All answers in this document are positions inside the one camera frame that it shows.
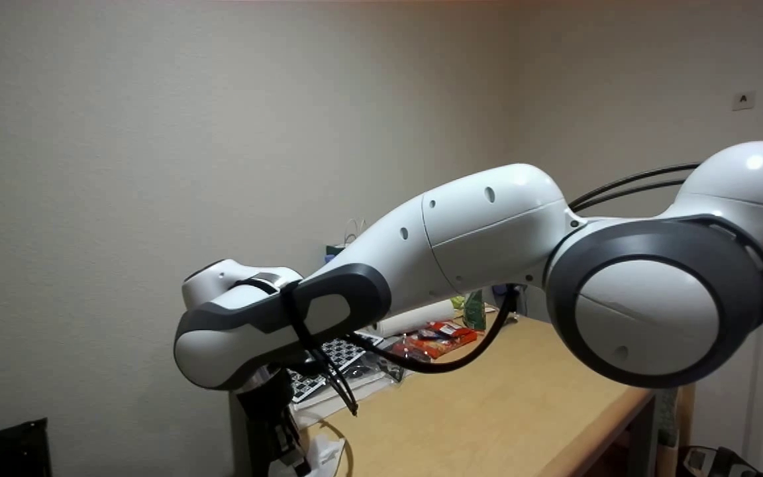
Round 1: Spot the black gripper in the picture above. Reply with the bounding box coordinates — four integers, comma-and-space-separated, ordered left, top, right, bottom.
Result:
232, 366, 309, 477

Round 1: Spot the clear plastic wrapper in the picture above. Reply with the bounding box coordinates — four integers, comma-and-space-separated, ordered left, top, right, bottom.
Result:
302, 430, 353, 477

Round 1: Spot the black grey floor item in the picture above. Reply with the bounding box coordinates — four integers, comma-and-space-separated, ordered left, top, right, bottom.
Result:
681, 442, 763, 477

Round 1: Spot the black white checkerboard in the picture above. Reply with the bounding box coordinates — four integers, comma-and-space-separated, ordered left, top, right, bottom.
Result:
286, 337, 375, 405

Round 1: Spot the white paper towel roll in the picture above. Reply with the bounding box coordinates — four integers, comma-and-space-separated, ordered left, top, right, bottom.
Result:
374, 296, 457, 339

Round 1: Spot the red snack package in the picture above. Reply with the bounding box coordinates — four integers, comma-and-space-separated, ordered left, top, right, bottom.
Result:
384, 319, 482, 364

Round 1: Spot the small green bottle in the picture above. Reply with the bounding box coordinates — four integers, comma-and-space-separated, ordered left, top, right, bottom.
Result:
460, 288, 486, 333

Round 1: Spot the black box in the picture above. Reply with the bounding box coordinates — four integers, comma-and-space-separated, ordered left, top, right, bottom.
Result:
0, 417, 56, 477

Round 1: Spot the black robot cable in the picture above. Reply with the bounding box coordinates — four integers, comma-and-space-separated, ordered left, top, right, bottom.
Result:
288, 158, 701, 418

